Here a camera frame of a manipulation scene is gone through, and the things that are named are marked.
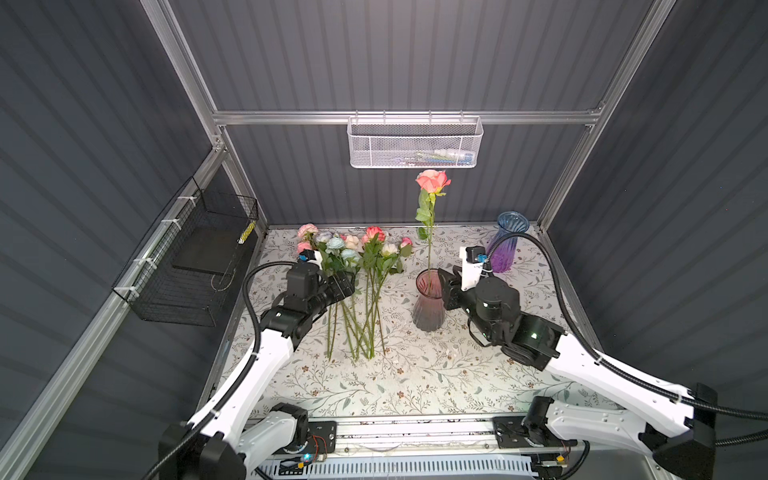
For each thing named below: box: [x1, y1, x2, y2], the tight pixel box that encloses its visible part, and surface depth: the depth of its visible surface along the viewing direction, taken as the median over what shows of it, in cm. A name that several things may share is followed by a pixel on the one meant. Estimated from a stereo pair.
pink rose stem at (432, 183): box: [416, 169, 451, 288], surface depth 75 cm
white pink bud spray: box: [356, 235, 402, 359], surface depth 104 cm
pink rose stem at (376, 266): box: [359, 226, 398, 359], surface depth 107 cm
